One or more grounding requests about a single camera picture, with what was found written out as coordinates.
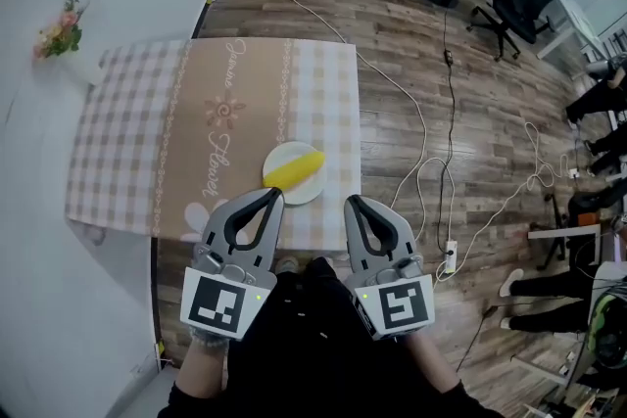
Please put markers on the checked flower tablecloth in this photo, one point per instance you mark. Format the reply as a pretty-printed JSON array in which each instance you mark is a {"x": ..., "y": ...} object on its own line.
[{"x": 147, "y": 137}]

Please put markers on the white vase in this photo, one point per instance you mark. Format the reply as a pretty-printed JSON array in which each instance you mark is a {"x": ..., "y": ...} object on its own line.
[{"x": 83, "y": 68}]

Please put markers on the person's grey shoe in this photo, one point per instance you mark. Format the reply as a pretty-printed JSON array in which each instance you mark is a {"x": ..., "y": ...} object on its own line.
[{"x": 287, "y": 265}]

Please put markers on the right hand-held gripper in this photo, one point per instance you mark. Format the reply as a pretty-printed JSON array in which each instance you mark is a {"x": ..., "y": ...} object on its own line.
[{"x": 399, "y": 308}]

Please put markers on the pink flower bouquet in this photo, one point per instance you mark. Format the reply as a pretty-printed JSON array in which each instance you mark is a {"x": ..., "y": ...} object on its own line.
[{"x": 61, "y": 34}]

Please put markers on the white power strip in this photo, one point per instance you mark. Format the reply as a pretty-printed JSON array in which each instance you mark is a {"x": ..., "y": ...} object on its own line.
[{"x": 450, "y": 257}]

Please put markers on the green black helmet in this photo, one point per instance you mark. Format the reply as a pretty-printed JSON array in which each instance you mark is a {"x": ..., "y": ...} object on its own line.
[{"x": 607, "y": 333}]

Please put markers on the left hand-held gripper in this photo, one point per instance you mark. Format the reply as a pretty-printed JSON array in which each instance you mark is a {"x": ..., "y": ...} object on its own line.
[{"x": 213, "y": 306}]

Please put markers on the person's black clothing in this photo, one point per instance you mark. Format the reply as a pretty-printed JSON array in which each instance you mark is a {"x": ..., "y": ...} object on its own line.
[{"x": 313, "y": 347}]

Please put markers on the white desk with black legs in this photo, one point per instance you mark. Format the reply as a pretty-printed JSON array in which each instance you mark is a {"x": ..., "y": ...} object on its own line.
[{"x": 563, "y": 232}]

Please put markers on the yellow corn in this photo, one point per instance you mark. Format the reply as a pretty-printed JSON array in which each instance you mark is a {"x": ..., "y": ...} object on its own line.
[{"x": 296, "y": 169}]

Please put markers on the white round plate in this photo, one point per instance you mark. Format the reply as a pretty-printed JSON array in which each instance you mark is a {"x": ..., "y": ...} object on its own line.
[{"x": 306, "y": 193}]

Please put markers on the person's left forearm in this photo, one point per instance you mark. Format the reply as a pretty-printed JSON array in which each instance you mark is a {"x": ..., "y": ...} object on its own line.
[{"x": 201, "y": 372}]

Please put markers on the black power adapter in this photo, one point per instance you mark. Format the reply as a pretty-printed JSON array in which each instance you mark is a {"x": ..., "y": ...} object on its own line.
[{"x": 448, "y": 56}]

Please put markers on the person's right forearm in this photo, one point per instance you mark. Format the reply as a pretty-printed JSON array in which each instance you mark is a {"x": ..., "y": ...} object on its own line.
[{"x": 431, "y": 362}]

